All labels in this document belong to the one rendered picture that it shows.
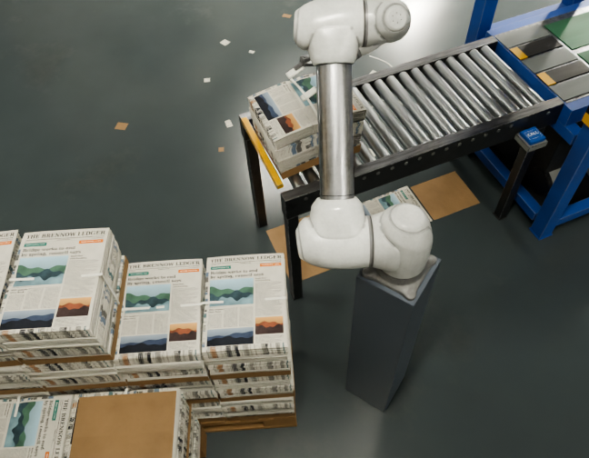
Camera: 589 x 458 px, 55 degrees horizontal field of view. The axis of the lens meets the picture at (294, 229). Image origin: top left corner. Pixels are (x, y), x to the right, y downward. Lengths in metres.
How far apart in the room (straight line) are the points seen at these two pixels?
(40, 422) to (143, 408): 0.36
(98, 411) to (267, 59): 2.81
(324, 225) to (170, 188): 1.95
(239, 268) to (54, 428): 0.83
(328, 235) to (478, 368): 1.43
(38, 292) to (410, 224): 1.13
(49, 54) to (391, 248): 3.57
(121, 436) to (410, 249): 1.16
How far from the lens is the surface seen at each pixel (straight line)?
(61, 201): 3.59
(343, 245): 1.60
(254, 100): 2.31
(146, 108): 3.98
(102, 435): 2.14
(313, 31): 1.60
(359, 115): 2.26
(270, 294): 1.96
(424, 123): 2.57
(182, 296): 2.01
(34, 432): 2.24
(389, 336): 2.01
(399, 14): 1.60
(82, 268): 1.89
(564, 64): 3.04
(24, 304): 1.89
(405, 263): 1.65
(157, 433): 2.08
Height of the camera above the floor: 2.53
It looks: 54 degrees down
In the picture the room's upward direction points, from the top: 4 degrees counter-clockwise
